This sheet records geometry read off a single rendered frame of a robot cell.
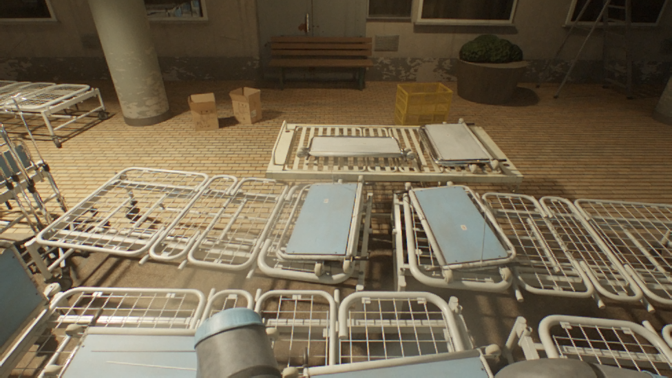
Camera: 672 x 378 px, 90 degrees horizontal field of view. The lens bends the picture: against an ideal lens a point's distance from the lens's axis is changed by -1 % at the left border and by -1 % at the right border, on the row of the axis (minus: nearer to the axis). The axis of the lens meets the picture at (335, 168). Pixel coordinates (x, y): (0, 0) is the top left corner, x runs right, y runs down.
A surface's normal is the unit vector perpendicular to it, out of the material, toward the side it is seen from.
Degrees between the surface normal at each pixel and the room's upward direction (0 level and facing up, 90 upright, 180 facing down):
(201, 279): 0
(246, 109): 90
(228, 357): 9
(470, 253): 5
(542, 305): 0
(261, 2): 90
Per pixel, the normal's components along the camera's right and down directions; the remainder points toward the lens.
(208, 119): 0.29, 0.48
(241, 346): 0.18, -0.89
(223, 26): 0.01, 0.50
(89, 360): 0.00, -0.82
